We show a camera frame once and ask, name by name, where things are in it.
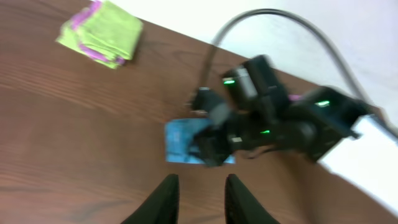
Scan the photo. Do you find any folded green cloth bottom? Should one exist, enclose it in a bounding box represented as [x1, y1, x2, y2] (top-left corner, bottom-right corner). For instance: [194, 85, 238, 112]
[56, 21, 124, 69]

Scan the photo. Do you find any folded green cloth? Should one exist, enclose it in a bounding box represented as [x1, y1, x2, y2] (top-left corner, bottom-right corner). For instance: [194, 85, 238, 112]
[56, 21, 124, 69]
[73, 1, 143, 63]

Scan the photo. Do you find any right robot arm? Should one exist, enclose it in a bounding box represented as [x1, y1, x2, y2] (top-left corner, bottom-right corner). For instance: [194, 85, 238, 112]
[191, 55, 370, 167]

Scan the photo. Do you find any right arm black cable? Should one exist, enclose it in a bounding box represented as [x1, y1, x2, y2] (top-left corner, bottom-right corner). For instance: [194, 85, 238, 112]
[198, 8, 398, 138]

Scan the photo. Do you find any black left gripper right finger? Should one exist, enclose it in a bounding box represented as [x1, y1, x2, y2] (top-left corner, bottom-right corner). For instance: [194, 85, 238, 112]
[224, 174, 279, 224]

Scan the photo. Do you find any folded green cloth top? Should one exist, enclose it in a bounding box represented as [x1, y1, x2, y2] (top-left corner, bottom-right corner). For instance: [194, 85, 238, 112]
[73, 1, 143, 63]

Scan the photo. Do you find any folded purple cloth in stack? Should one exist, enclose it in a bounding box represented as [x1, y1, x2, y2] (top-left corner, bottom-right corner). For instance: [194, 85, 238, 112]
[70, 1, 126, 65]

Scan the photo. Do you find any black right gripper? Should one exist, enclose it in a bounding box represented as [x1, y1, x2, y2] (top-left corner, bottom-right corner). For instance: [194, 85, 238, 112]
[189, 55, 289, 167]

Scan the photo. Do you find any blue microfiber cloth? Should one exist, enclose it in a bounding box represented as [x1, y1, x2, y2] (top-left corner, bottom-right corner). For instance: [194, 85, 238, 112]
[164, 118, 236, 165]

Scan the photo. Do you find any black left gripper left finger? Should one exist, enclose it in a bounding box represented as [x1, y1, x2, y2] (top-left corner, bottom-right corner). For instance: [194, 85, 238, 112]
[121, 174, 180, 224]

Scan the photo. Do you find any purple microfiber cloth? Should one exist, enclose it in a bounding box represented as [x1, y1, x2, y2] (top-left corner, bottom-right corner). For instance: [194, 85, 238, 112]
[289, 95, 302, 101]

